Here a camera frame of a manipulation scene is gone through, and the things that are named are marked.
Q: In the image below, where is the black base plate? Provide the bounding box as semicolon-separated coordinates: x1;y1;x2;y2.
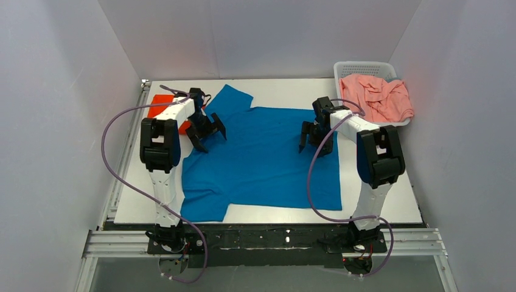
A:
145;223;388;268

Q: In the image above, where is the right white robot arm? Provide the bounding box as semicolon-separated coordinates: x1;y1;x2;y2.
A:
299;97;406;245

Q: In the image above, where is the blue t shirt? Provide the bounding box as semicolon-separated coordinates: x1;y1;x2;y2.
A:
181;85;342;222

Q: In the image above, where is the white plastic basket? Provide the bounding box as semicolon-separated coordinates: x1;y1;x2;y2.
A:
333;61;413;127

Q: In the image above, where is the pink t shirt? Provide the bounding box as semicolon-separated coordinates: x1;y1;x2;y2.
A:
338;74;414;123

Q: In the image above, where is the aluminium frame rail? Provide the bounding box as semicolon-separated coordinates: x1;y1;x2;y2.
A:
82;80;458;292

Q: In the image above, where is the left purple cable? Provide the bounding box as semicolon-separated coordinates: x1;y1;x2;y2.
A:
100;85;209;285

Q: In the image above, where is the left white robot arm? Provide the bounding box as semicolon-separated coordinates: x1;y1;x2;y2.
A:
139;88;226;249

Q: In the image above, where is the folded orange t shirt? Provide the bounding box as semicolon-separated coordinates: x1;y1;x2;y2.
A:
146;93;194;136

